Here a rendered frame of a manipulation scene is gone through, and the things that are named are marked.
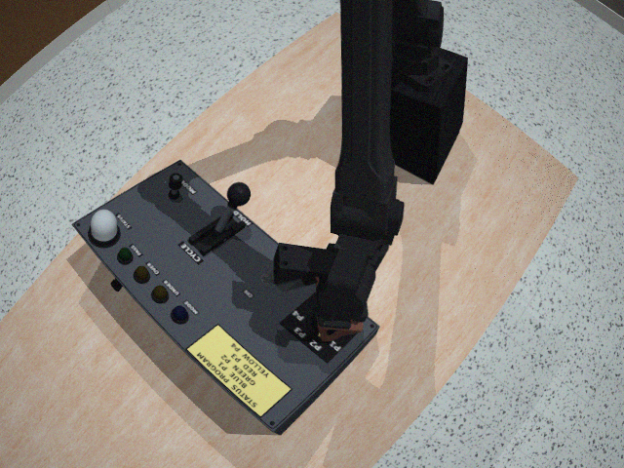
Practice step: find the dark grey control console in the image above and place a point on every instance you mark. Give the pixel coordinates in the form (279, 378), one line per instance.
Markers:
(219, 304)

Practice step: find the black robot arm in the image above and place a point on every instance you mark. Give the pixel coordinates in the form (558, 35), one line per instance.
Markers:
(364, 210)

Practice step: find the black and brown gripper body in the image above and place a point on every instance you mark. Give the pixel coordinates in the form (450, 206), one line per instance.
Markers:
(325, 320)

